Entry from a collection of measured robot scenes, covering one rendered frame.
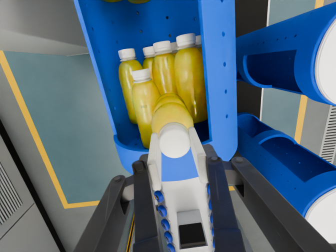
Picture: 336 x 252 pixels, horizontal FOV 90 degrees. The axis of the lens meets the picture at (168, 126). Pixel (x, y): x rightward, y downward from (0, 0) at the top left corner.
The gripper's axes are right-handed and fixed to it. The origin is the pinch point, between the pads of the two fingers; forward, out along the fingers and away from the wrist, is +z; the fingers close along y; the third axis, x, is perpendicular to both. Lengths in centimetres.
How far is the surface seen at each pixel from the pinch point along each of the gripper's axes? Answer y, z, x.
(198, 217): 4, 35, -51
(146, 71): -3.6, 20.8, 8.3
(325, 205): 47, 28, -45
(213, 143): 6.4, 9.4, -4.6
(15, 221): -154, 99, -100
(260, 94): 72, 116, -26
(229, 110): 10.3, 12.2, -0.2
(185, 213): -1, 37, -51
